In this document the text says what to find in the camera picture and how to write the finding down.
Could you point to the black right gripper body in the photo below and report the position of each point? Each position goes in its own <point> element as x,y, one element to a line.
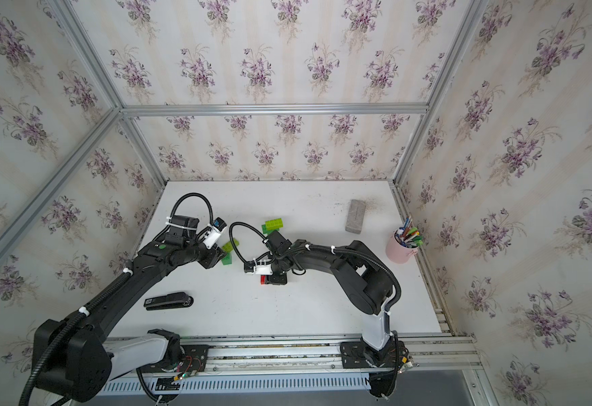
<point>278,275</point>

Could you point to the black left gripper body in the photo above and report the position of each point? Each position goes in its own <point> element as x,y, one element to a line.
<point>207,257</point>

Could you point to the green square lego brick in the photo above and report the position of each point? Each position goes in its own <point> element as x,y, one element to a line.
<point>227,260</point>

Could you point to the lime green long lego brick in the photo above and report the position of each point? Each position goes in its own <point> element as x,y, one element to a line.
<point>230,245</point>

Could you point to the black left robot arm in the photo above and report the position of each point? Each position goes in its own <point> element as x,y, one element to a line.
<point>69,357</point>

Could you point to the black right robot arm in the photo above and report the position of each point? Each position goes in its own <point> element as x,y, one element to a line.
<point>371,287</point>

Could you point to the grey eraser block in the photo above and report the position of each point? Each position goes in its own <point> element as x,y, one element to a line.
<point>356,216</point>

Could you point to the pink pen cup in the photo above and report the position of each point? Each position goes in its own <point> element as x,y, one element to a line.
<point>397,252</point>

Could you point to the coloured pens bundle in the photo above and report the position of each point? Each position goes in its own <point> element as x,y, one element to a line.
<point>408,235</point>

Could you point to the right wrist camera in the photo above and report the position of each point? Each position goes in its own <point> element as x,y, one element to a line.
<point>262,268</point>

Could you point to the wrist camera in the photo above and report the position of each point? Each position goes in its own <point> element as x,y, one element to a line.
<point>215,230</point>
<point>262,268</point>

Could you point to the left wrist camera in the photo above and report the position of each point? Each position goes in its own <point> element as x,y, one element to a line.
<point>215,230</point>

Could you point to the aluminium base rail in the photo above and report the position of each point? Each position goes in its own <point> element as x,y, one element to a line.
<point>264,355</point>

